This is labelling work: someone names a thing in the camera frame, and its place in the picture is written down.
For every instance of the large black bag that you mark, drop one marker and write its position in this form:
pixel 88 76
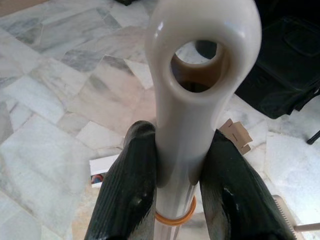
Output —
pixel 287 62

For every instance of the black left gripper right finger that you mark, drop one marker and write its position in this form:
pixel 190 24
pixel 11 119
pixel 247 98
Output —
pixel 237 195

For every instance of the black tripod leg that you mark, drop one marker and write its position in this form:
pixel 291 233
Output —
pixel 314 136

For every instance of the white printed paper box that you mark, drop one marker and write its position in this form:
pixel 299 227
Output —
pixel 100 170

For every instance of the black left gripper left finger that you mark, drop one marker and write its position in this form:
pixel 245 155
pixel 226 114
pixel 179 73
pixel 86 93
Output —
pixel 125 187

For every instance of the brown cardboard piece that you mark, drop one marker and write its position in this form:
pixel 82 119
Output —
pixel 236 136

